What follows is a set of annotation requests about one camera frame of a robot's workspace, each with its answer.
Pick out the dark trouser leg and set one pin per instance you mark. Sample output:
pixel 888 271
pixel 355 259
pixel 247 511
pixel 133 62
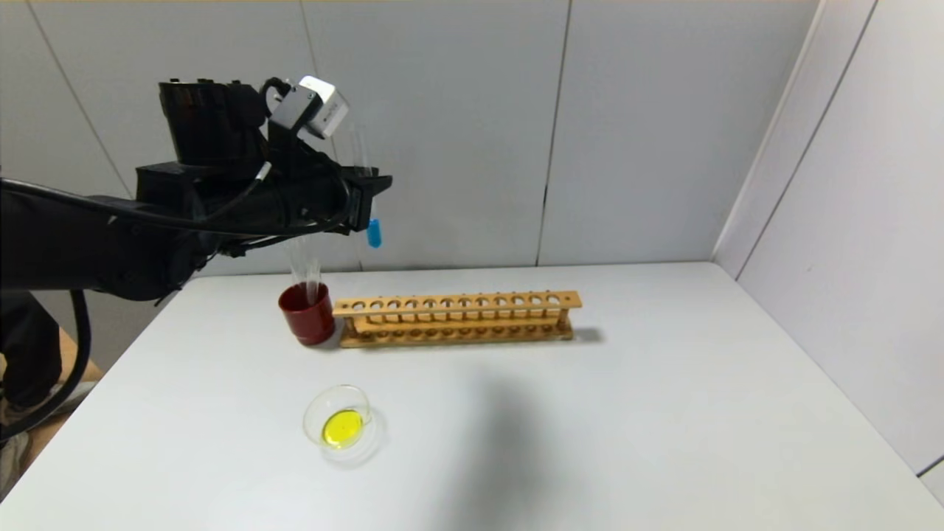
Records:
pixel 29 346

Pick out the grey shoe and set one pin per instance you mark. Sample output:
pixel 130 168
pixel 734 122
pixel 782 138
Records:
pixel 13 453

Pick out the wooden test tube rack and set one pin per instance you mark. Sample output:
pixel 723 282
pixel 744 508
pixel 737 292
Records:
pixel 472 321

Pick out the blue pigment test tube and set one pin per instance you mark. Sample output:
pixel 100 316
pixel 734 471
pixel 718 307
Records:
pixel 375 232

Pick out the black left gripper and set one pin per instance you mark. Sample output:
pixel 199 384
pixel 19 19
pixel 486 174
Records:
pixel 364 200

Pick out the clear glass beaker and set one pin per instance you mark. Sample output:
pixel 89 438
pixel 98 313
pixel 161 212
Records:
pixel 341 424

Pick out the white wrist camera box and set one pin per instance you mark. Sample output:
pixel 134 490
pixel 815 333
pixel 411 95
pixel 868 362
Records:
pixel 313 107

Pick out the red plastic cup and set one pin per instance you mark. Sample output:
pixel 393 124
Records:
pixel 310 321

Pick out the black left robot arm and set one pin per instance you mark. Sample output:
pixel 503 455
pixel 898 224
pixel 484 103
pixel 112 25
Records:
pixel 110 236

